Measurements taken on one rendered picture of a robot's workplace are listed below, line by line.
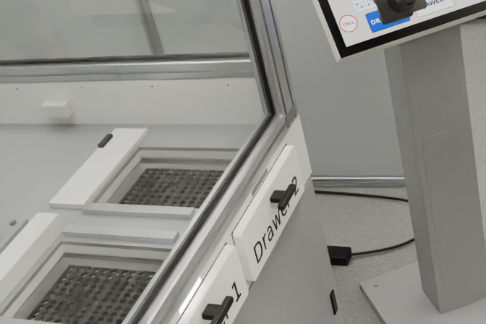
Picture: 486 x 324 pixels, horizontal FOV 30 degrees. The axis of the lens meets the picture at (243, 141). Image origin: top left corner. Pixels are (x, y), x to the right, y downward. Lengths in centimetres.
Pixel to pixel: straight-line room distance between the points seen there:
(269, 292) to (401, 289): 106
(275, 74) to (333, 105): 141
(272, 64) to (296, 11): 129
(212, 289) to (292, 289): 40
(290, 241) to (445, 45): 68
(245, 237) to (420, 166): 86
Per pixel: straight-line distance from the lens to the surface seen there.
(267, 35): 173
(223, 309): 146
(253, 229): 162
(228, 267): 154
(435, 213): 246
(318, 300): 201
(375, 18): 206
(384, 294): 277
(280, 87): 177
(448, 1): 211
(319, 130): 322
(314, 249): 196
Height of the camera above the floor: 183
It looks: 29 degrees down
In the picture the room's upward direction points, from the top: 15 degrees counter-clockwise
